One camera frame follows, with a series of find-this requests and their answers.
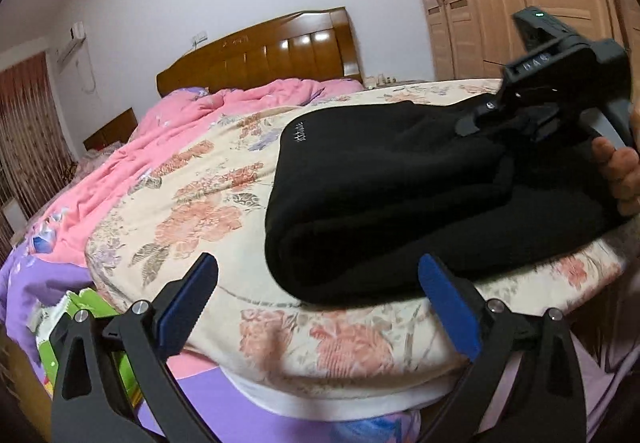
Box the black pants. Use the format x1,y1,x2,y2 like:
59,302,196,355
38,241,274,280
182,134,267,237
265,96,625,307

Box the person's right hand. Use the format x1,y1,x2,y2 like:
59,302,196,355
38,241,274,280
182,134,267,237
590,102,640,218

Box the purple bed sheet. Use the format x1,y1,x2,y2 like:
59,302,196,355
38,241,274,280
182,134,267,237
1,252,639,442

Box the green package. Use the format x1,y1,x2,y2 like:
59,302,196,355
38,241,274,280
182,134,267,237
30,288,143,413

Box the pink blanket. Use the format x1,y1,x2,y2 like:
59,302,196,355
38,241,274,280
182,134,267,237
26,78,364,267

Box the floral cream quilt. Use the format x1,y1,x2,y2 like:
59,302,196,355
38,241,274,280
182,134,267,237
84,77,626,404

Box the red patterned curtain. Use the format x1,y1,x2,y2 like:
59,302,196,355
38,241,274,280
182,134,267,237
0,51,76,265

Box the wooden headboard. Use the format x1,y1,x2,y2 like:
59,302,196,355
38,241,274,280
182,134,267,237
156,7,362,96

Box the wooden nightstand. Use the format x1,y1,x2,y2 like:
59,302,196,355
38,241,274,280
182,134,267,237
84,107,138,151

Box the white air conditioner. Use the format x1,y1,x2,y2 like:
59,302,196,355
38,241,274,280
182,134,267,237
56,22,87,70

